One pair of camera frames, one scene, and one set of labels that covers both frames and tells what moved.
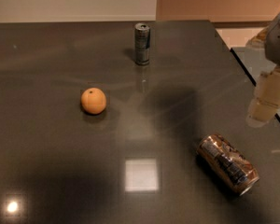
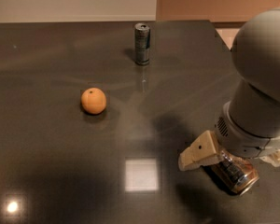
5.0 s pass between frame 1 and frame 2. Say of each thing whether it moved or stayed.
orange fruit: stayed
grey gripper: moved
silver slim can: stayed
